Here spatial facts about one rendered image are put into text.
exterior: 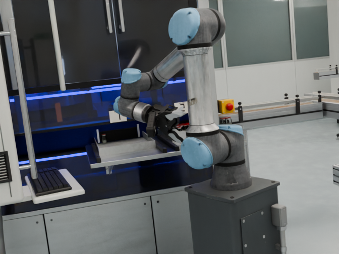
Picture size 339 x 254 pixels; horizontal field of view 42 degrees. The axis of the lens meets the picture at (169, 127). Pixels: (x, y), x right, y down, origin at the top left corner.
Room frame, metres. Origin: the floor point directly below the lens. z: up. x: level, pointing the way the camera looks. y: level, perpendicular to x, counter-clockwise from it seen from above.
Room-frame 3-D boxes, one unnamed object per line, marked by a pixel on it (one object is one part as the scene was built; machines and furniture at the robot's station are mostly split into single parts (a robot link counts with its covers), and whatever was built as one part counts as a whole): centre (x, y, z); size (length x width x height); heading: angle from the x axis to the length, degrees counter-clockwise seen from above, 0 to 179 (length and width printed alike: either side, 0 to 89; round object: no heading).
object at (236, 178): (1.62, -0.21, 0.84); 0.15 x 0.15 x 0.10
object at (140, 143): (2.16, 0.23, 0.90); 0.34 x 0.26 x 0.04; 12
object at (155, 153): (2.13, 0.05, 0.87); 0.70 x 0.48 x 0.02; 102
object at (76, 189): (1.88, 0.57, 0.79); 0.45 x 0.28 x 0.03; 21
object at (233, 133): (1.62, -0.20, 0.96); 0.13 x 0.12 x 0.14; 136
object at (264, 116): (2.60, -0.57, 0.92); 0.69 x 0.16 x 0.16; 102
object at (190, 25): (1.52, -0.11, 1.16); 0.15 x 0.12 x 0.55; 136
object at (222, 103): (2.41, -0.32, 1.00); 0.08 x 0.07 x 0.07; 12
